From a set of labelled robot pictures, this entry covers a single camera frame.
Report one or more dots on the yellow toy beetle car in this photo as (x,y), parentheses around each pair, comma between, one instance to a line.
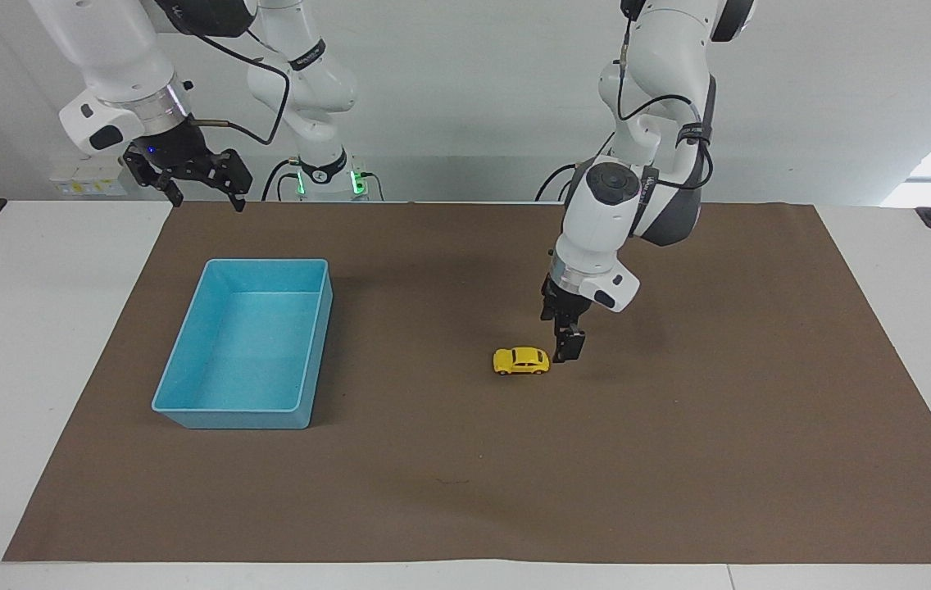
(522,360)

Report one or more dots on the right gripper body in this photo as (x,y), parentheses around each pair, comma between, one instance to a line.
(174,147)

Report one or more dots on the white power strip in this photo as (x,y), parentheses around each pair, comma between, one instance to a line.
(88,182)

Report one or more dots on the light blue plastic bin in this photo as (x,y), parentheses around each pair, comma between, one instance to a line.
(246,344)

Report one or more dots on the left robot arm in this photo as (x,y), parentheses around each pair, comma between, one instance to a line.
(613,221)

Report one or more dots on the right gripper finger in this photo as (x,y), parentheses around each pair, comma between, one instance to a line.
(231,174)
(161,179)

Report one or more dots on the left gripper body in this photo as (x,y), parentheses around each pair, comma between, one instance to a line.
(564,299)

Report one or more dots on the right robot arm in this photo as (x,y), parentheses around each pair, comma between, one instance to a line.
(117,49)

